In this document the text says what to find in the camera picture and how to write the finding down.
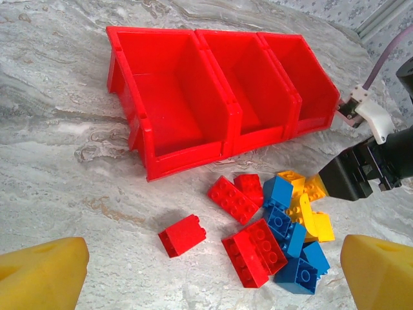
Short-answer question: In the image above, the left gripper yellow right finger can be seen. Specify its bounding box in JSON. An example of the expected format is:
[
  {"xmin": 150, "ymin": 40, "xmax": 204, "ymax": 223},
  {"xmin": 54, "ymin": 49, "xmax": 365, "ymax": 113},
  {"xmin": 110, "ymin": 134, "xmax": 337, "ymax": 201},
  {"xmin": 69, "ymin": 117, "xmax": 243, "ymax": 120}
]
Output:
[{"xmin": 340, "ymin": 234, "xmax": 413, "ymax": 310}]

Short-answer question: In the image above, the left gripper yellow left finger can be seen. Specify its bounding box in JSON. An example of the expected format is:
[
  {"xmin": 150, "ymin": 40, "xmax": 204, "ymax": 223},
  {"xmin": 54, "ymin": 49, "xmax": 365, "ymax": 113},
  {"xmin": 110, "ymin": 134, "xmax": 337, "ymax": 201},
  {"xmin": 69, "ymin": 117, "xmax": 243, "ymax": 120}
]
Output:
[{"xmin": 0, "ymin": 236, "xmax": 90, "ymax": 310}]

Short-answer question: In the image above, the yellow lego brick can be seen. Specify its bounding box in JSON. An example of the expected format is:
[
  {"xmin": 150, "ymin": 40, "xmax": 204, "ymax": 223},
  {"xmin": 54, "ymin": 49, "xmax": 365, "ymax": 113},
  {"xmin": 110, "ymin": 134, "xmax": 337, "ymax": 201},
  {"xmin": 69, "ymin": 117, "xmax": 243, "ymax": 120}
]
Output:
[
  {"xmin": 285, "ymin": 192, "xmax": 320, "ymax": 238},
  {"xmin": 276, "ymin": 170, "xmax": 307, "ymax": 198},
  {"xmin": 302, "ymin": 176, "xmax": 330, "ymax": 203},
  {"xmin": 305, "ymin": 211, "xmax": 336, "ymax": 243}
]

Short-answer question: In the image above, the blue lego brick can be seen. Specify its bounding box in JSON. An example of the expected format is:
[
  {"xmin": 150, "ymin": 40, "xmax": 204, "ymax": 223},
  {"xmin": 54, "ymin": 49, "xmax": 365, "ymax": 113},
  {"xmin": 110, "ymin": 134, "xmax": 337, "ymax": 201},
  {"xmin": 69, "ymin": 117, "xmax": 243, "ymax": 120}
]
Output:
[
  {"xmin": 264, "ymin": 205, "xmax": 295, "ymax": 242},
  {"xmin": 261, "ymin": 175, "xmax": 295, "ymax": 211},
  {"xmin": 279, "ymin": 222, "xmax": 307, "ymax": 260},
  {"xmin": 301, "ymin": 240, "xmax": 332, "ymax": 277},
  {"xmin": 274, "ymin": 257, "xmax": 321, "ymax": 296}
]

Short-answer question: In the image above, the tall red lego brick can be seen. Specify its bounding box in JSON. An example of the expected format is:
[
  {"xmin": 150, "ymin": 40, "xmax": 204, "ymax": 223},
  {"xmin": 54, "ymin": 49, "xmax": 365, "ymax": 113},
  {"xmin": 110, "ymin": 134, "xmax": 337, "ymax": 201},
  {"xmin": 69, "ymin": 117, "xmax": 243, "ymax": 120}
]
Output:
[{"xmin": 157, "ymin": 213, "xmax": 208, "ymax": 258}]

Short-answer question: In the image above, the red four-stud lego brick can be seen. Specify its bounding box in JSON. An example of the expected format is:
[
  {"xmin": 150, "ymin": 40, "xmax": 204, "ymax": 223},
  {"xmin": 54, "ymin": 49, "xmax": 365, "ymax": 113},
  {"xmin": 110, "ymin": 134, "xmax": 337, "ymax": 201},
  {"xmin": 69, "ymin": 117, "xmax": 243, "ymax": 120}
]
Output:
[{"xmin": 233, "ymin": 173, "xmax": 265, "ymax": 208}]

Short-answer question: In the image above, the red eight-stud lego brick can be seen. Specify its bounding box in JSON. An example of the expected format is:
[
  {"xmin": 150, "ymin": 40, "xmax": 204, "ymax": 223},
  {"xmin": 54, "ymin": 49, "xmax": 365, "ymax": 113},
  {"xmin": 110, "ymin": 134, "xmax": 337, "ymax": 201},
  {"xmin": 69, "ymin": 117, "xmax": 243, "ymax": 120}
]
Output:
[
  {"xmin": 206, "ymin": 174, "xmax": 260, "ymax": 225},
  {"xmin": 221, "ymin": 231, "xmax": 270, "ymax": 289},
  {"xmin": 245, "ymin": 218, "xmax": 289, "ymax": 276}
]

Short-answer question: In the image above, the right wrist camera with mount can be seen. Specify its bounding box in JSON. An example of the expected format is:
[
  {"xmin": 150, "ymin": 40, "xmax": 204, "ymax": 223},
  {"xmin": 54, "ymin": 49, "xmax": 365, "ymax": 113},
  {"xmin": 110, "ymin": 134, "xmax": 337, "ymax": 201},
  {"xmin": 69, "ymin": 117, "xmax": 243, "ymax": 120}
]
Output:
[{"xmin": 335, "ymin": 84, "xmax": 395, "ymax": 145}]

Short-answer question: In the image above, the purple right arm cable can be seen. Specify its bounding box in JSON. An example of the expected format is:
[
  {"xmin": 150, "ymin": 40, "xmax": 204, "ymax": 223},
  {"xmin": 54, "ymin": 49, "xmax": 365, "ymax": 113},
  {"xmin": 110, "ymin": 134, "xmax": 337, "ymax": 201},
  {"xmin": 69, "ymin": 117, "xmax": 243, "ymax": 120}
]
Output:
[{"xmin": 363, "ymin": 25, "xmax": 413, "ymax": 90}]

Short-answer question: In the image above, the aluminium side rail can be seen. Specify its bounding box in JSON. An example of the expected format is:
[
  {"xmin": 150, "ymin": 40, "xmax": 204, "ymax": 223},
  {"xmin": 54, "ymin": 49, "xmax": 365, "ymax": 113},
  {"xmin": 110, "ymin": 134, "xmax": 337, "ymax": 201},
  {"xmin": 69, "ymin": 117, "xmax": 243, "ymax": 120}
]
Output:
[{"xmin": 356, "ymin": 0, "xmax": 413, "ymax": 46}]

